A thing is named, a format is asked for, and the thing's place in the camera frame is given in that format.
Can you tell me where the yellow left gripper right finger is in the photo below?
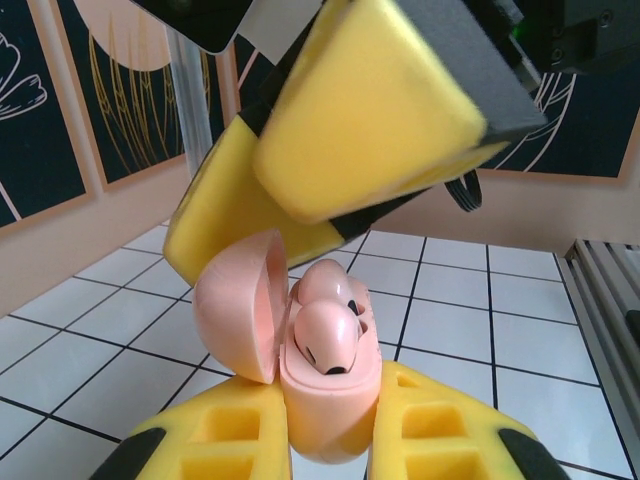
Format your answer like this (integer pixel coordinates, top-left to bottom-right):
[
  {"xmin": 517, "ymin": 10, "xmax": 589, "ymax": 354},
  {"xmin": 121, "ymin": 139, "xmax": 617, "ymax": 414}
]
[{"xmin": 367, "ymin": 362, "xmax": 571, "ymax": 480}]

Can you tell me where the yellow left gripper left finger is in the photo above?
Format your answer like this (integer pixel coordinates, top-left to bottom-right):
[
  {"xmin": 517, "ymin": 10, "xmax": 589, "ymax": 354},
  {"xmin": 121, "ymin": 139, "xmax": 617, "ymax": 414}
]
[{"xmin": 92, "ymin": 377, "xmax": 295, "ymax": 480}]

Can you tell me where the pink earbud charging case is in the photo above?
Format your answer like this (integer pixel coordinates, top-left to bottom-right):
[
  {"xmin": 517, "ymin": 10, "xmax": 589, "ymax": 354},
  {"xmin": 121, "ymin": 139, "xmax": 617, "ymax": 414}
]
[{"xmin": 192, "ymin": 229, "xmax": 384, "ymax": 466}]

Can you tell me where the aluminium corner post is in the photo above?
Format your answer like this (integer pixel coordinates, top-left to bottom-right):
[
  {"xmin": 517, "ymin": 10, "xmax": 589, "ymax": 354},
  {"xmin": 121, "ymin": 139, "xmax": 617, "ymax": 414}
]
[{"xmin": 169, "ymin": 34, "xmax": 212, "ymax": 181}]

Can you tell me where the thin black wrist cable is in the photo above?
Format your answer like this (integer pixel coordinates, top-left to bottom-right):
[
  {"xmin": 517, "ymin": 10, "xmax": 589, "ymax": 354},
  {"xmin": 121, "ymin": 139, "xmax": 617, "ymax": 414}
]
[{"xmin": 443, "ymin": 169, "xmax": 485, "ymax": 215}]

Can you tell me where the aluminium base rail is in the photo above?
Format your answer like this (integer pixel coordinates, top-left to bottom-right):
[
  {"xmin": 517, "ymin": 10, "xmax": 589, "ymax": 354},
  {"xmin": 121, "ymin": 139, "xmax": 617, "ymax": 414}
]
[{"xmin": 555, "ymin": 237, "xmax": 640, "ymax": 419}]

